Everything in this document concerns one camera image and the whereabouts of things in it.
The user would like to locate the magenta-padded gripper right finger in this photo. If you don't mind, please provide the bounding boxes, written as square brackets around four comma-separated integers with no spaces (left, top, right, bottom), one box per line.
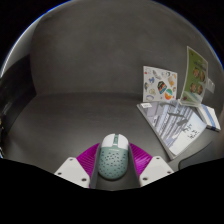
[128,142,175,188]

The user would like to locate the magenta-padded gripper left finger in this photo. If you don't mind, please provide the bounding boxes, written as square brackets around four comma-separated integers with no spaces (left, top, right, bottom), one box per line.
[54,143,101,190]

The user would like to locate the green and white computer mouse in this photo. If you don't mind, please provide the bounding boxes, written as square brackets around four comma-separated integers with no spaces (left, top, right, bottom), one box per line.
[97,133,130,181]

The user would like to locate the large grey white book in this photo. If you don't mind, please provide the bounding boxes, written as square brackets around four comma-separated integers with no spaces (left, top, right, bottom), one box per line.
[136,99,208,161]

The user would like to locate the white book blue band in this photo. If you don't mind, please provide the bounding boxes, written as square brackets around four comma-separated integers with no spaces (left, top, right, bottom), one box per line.
[196,103,222,132]

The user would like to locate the white sticker sheet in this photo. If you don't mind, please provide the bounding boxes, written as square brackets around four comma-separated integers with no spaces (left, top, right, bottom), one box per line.
[142,65,179,104]

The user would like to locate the green menu sign stand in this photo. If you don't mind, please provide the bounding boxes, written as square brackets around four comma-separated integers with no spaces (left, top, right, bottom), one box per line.
[179,45,210,108]

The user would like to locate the white wall switch plates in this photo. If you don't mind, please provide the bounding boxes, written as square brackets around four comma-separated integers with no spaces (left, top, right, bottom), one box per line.
[207,77,217,93]

